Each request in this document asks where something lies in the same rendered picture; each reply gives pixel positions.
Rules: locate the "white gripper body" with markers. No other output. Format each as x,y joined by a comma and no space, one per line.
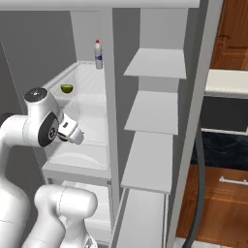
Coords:
75,135

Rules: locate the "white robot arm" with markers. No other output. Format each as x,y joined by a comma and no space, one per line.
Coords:
19,200

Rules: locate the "clear fridge shelf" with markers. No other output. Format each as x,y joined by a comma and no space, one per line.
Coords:
90,103

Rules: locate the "white freezer drawer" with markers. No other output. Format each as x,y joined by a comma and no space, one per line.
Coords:
103,206

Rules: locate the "white door shelf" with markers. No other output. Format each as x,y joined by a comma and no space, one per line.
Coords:
150,161
155,111
158,63

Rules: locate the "white fridge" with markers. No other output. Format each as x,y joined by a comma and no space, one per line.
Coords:
38,38

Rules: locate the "white fridge door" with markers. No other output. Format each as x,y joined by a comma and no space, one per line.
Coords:
193,84

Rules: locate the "brown wooden drawer front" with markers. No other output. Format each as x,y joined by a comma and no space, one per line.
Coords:
216,213

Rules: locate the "green round fruit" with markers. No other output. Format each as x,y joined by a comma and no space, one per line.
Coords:
67,88

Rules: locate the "white bottle with red cap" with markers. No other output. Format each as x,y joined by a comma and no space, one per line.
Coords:
98,55

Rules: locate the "black built-in oven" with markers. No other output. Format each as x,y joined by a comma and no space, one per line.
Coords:
223,129

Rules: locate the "brown wooden cupboard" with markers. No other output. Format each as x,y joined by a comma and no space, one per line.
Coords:
233,32

